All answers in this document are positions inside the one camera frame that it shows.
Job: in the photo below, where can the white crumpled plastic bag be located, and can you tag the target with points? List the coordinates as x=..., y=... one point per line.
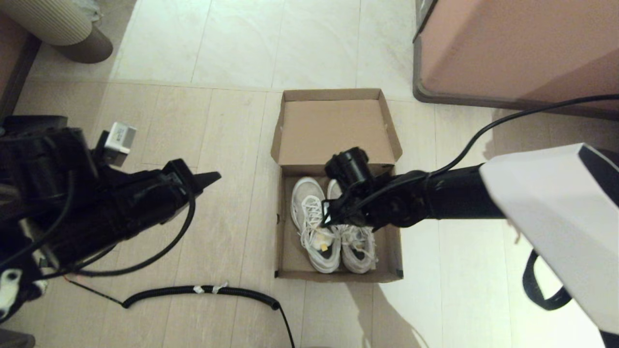
x=90, y=9

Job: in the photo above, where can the beige ribbed pedestal brown base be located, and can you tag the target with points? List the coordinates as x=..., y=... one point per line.
x=48, y=21

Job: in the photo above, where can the pink cabinet dark trim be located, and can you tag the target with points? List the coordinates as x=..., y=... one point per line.
x=508, y=48

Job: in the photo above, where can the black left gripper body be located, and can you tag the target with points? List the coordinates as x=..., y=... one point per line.
x=145, y=198

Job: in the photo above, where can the white mesh sneaker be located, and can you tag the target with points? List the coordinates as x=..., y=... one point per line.
x=360, y=251
x=309, y=203

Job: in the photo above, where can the brown wooden furniture side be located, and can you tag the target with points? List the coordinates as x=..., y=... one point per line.
x=12, y=63

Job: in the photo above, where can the cardboard shoe box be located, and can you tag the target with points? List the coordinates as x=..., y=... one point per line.
x=329, y=130

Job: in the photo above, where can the black flat panel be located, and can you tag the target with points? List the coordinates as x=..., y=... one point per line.
x=43, y=121

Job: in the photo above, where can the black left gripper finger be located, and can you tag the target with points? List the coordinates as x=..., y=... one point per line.
x=205, y=177
x=208, y=184

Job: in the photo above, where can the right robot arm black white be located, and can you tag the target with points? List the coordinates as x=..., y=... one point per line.
x=556, y=208

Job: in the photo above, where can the dark grey rounded object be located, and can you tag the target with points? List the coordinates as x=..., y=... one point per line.
x=14, y=339

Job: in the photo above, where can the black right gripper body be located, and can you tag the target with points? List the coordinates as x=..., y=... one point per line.
x=387, y=203

